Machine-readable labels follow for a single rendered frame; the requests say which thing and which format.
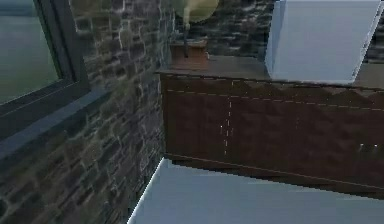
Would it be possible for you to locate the dark framed window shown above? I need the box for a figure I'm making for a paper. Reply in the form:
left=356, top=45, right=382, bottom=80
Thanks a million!
left=0, top=0, right=113, bottom=159

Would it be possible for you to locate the house plant in brown pot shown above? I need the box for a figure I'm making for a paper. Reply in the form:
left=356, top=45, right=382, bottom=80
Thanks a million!
left=169, top=0, right=221, bottom=72

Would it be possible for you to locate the white box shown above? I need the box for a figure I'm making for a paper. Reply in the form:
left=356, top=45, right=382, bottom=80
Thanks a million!
left=264, top=0, right=384, bottom=84

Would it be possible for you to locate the brown wooden sideboard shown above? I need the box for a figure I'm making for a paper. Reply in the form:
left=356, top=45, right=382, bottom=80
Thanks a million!
left=155, top=54, right=384, bottom=201

